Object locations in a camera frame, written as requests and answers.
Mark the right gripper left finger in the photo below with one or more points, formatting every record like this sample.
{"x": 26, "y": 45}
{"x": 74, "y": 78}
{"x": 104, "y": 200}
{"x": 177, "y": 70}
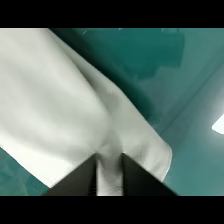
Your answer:
{"x": 78, "y": 181}

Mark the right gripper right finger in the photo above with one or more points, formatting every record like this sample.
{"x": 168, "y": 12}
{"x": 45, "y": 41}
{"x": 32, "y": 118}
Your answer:
{"x": 143, "y": 181}

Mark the white T-shirt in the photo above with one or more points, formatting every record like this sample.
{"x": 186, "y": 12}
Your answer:
{"x": 50, "y": 100}

